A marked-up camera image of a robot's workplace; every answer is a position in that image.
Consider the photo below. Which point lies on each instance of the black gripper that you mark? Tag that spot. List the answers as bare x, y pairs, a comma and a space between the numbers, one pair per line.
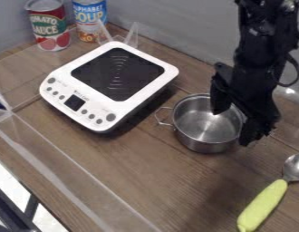
245, 85

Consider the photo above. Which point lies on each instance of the silver pot with handles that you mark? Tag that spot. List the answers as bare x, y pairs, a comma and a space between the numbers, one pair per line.
204, 132

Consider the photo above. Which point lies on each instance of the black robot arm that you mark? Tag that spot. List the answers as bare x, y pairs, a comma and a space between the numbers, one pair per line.
268, 24

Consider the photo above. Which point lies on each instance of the white and black induction stove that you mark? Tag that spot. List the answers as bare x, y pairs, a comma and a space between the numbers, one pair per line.
101, 87

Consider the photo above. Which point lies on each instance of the alphabet soup can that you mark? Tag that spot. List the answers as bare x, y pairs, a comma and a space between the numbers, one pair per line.
89, 12

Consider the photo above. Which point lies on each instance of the tomato sauce can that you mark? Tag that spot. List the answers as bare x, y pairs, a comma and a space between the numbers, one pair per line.
49, 25

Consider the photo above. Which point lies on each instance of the spoon with green handle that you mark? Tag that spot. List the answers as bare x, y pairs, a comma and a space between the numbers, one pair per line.
264, 203

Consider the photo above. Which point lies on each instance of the clear acrylic corner bracket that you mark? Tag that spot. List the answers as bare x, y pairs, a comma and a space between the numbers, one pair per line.
127, 38

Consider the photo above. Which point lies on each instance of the black metal frame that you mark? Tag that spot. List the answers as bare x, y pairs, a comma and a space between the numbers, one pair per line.
13, 220

